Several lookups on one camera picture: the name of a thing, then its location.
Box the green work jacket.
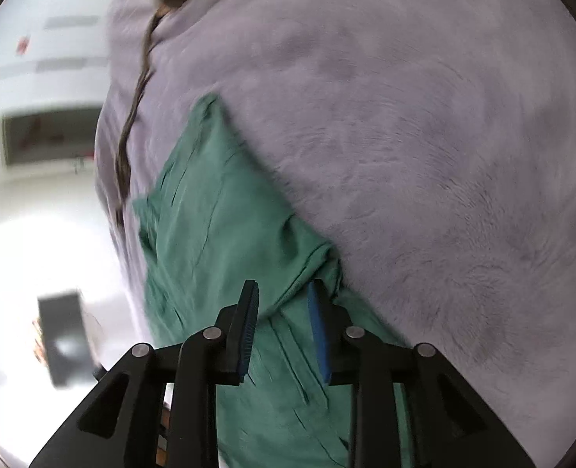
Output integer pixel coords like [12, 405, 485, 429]
[135, 94, 399, 467]

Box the lavender embossed bed blanket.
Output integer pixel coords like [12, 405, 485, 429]
[95, 0, 576, 467]

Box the brown fabric belt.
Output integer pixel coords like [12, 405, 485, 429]
[114, 0, 187, 228]

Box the wall mounted monitor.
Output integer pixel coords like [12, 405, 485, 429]
[38, 291, 98, 389]

